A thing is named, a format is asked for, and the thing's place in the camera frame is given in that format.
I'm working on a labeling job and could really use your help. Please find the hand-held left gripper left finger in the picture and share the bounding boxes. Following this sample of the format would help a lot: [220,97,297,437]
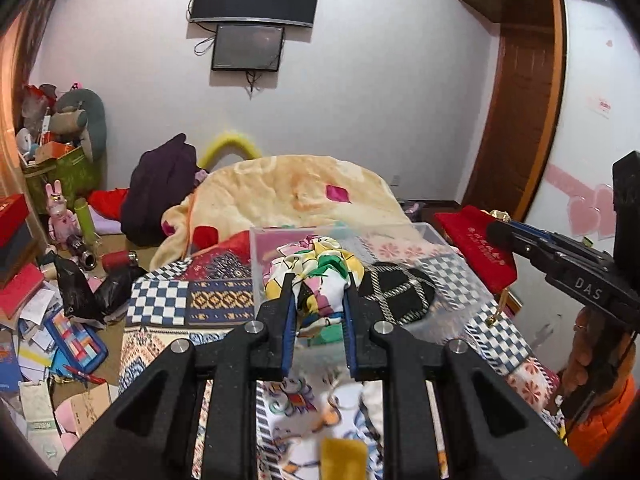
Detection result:
[57,272,299,480]

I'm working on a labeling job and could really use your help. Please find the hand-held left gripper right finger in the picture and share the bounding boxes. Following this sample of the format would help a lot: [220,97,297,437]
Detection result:
[342,280,587,480]

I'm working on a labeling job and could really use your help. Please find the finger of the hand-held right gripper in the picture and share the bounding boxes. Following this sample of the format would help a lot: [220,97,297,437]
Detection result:
[486,220,557,272]
[511,222,601,257]

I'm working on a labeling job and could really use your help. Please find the colourful printed cloth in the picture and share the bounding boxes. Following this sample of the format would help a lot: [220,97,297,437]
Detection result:
[264,236,365,346]

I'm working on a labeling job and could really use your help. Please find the clear plastic storage bin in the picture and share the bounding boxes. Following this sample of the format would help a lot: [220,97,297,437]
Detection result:
[249,222,493,348]

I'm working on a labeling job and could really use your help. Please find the person's right forearm orange sleeve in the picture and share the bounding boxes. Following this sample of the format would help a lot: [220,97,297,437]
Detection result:
[564,372,639,467]

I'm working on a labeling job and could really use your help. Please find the person's right hand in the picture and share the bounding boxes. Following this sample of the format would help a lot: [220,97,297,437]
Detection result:
[559,307,609,403]

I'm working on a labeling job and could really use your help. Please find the black checked cloth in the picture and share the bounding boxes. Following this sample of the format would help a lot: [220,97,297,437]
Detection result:
[359,261,437,325]

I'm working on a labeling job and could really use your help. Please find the yellow card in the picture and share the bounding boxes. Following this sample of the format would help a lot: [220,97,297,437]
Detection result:
[320,437,367,480]

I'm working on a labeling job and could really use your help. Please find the wooden wardrobe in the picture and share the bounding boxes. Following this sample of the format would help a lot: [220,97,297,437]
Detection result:
[448,0,606,222]

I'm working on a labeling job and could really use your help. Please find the patchwork printed blanket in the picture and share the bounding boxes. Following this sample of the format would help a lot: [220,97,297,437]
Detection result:
[120,220,568,480]

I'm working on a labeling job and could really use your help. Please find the white sliding wardrobe door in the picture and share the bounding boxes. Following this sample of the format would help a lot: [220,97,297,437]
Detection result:
[531,0,640,261]

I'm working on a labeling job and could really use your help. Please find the cream fleece blanket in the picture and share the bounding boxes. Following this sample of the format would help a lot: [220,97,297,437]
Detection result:
[149,155,416,272]

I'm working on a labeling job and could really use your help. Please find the yellow plush arch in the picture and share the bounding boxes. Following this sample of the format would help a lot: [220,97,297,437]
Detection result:
[197,131,262,170]

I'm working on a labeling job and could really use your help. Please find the dark purple garment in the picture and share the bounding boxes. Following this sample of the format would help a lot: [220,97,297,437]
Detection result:
[120,133,200,247]

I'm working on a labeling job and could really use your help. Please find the black plastic bag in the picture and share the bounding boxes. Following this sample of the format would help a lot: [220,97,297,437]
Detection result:
[52,254,148,330]

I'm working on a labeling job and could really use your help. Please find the colourful checked pencil case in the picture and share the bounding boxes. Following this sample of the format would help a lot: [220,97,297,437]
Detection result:
[42,310,109,375]

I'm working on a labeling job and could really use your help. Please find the black metal cylinder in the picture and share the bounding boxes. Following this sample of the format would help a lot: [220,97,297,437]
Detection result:
[69,235,99,270]

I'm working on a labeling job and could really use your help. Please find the red cloth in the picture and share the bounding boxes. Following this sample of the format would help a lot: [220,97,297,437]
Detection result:
[89,188,132,222]

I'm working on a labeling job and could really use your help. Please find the green cylinder tube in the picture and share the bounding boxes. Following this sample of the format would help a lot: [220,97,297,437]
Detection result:
[74,198,97,239]

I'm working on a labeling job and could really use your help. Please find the pink rabbit figurine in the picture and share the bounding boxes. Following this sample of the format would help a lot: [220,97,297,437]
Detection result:
[45,180,77,247]

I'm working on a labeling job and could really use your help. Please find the pile of scattered papers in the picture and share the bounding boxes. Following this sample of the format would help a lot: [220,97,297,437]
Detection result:
[0,280,113,461]

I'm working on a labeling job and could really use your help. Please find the green cardboard box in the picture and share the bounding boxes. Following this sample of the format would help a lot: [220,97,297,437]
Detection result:
[22,145,103,215]

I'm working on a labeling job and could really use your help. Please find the red gift box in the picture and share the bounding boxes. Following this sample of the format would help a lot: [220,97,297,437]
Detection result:
[0,193,40,288]

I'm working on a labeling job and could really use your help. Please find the grey green plush toy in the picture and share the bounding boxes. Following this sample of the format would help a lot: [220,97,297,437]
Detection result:
[52,88,108,162]

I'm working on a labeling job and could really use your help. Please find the small black wall monitor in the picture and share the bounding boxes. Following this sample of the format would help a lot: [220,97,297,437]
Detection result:
[210,24,286,72]

